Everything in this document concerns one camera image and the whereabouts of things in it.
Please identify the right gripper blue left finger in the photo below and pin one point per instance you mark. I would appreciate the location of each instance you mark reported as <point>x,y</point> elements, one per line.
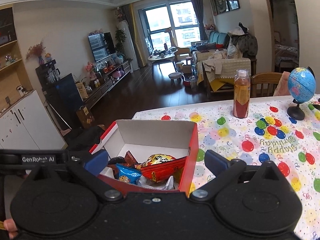
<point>87,167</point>

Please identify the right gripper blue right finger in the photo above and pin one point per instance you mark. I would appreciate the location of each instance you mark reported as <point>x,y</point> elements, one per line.
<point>225,172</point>

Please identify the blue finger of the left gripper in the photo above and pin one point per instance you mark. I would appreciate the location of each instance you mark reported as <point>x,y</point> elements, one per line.
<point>28,159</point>

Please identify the black snack packet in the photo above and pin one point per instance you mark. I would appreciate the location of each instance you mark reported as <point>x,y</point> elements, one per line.
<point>117,160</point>

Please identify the blue cookie packet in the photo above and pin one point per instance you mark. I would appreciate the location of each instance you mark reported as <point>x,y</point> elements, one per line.
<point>127,174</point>

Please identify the white snack bag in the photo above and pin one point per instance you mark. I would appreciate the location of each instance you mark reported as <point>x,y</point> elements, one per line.
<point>163,185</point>

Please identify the red yellow snack bag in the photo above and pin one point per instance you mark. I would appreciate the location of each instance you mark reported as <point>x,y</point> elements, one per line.
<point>159,167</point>

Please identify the brown foil snack bag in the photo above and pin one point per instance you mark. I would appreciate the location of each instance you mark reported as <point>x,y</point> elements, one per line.
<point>127,161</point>

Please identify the person's left hand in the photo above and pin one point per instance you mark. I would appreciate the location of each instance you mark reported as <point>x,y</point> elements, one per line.
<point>11,228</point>

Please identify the white cabinet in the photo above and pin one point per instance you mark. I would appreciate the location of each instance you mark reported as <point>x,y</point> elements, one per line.
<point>27,126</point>

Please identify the red cardboard box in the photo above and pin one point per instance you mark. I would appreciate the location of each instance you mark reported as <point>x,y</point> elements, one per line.
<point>144,138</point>

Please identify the orange drink bottle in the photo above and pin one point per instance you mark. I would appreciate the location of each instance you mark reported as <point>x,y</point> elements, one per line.
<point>242,87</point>

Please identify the dark tv cabinet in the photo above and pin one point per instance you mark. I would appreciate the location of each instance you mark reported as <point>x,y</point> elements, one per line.
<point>108,81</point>

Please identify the balloon pattern tablecloth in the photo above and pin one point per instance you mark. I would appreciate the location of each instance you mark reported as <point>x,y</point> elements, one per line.
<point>267,133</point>

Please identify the wooden chair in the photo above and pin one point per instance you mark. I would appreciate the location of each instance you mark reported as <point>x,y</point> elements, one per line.
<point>264,84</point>

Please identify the sofa with cream cover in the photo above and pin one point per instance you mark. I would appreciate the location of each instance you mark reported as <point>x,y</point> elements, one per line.
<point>216,61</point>

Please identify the small grey stool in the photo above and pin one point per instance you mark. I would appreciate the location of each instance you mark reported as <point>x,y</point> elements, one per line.
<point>175,76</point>

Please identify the blue desk globe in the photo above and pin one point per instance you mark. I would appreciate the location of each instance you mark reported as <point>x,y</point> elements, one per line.
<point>302,86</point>

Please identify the pile of dark clothes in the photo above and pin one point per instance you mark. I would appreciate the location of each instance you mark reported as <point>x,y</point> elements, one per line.
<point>242,39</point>

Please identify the round coffee table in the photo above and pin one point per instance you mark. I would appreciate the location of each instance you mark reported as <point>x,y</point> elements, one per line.
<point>158,59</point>

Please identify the wall television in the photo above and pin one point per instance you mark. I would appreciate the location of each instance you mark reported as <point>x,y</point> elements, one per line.
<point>101,45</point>

